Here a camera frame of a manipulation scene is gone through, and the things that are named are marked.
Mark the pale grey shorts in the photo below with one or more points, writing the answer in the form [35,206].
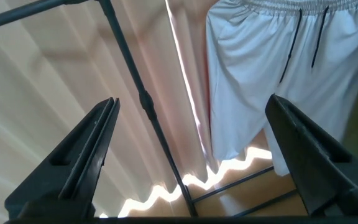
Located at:
[244,77]

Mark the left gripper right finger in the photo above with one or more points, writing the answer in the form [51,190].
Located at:
[315,168]

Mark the beige curtain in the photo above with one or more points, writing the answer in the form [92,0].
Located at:
[42,77]

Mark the black clothes rack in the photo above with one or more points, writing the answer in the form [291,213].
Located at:
[146,102]

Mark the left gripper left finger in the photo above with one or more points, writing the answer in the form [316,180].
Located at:
[42,189]

